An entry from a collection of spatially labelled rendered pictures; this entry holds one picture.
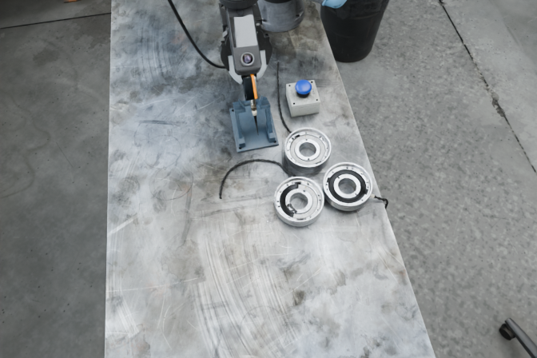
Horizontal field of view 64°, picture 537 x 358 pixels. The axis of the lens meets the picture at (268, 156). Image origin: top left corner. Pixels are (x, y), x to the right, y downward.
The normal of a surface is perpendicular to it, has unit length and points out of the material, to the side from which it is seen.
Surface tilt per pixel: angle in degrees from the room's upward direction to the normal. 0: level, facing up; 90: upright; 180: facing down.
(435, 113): 0
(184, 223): 0
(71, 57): 0
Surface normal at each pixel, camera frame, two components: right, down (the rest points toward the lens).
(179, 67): -0.03, -0.51
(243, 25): 0.11, -0.08
